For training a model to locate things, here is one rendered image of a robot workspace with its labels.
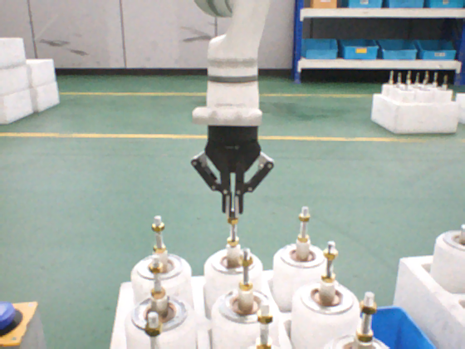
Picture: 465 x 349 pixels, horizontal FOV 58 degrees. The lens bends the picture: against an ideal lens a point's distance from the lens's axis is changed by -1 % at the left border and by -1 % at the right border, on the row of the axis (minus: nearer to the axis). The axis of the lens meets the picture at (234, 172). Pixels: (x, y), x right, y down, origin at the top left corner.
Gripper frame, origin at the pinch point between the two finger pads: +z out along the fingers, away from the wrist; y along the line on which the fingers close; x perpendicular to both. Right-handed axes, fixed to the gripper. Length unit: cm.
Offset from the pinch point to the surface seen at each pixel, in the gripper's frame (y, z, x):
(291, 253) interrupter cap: -9.7, 10.2, -3.9
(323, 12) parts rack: -46, -40, -427
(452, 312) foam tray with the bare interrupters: -36.0, 17.6, -0.4
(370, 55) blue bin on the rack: -100, 3, -433
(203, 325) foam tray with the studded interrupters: 3.8, 17.5, 7.4
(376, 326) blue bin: -26.4, 27.3, -7.7
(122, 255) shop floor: 37, 35, -41
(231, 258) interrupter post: 0.2, 9.1, 1.0
